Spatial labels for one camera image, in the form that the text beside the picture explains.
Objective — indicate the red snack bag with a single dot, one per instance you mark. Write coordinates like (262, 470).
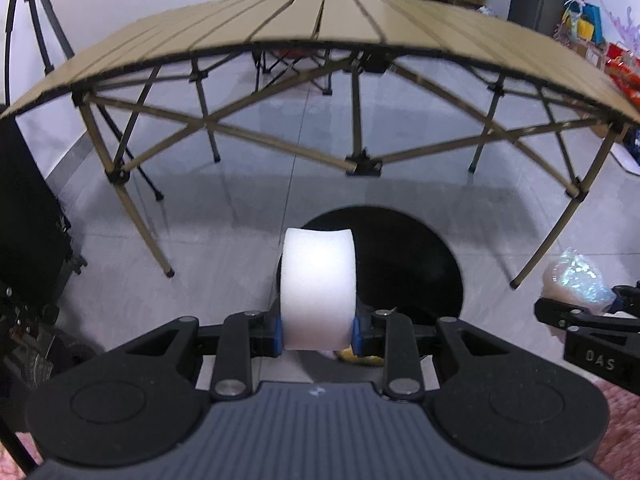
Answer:
(622, 57)

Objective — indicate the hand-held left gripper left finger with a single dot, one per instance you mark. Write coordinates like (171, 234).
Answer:
(276, 336)

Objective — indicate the purple coral decoration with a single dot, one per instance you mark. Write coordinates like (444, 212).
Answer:
(627, 25)

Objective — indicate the pink fluffy rug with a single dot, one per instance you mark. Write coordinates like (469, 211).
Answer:
(620, 435)

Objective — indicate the cardboard boxes by door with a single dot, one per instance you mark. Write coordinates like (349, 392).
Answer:
(470, 0)

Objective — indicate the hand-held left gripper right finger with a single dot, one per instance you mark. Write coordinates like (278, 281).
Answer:
(356, 336)

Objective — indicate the blue gift bag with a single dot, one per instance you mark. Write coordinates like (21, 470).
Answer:
(590, 22)

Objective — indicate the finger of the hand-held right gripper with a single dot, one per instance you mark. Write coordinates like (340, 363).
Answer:
(629, 302)
(565, 316)

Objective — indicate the black wheeled cart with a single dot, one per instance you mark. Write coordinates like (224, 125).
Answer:
(35, 340)

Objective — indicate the black trash bin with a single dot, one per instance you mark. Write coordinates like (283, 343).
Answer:
(400, 260)

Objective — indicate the tan folding table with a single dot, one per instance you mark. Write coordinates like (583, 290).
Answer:
(250, 25)

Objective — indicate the black suitcase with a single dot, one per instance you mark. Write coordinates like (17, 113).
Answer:
(27, 210)

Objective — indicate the white foam wedge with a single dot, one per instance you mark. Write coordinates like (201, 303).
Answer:
(317, 290)

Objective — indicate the white bathroom scale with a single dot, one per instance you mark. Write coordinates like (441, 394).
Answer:
(627, 160)

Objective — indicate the black tripod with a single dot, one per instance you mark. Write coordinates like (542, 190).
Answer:
(30, 20)

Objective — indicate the clear plastic bag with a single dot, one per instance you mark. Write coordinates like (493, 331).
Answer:
(575, 280)

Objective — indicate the yellow plush toy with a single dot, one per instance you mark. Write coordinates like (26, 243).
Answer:
(360, 357)

